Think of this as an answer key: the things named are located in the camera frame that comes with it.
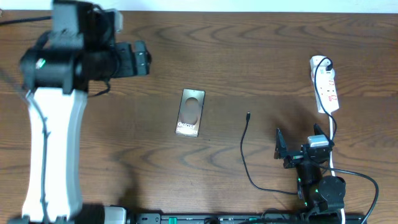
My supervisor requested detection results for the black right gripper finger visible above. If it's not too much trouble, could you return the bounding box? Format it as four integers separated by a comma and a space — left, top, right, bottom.
313, 123, 335, 147
274, 128, 287, 159

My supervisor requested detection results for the black USB charger cable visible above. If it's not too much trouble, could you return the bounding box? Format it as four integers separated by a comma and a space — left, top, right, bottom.
239, 57, 338, 196

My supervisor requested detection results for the gold Galaxy smartphone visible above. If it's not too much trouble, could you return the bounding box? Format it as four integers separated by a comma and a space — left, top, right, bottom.
175, 88, 205, 138

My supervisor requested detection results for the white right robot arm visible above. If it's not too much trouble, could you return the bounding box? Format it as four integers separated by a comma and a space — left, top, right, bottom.
274, 124, 346, 221

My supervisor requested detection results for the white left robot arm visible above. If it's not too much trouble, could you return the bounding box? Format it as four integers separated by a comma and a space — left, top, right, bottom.
11, 1, 152, 223

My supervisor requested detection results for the white USB charger plug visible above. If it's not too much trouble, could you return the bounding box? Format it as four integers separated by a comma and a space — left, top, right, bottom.
318, 64, 335, 78

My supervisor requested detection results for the white power strip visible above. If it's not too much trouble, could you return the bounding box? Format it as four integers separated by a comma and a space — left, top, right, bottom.
310, 55, 339, 114

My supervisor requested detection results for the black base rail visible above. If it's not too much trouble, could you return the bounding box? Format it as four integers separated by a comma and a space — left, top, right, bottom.
133, 212, 368, 224

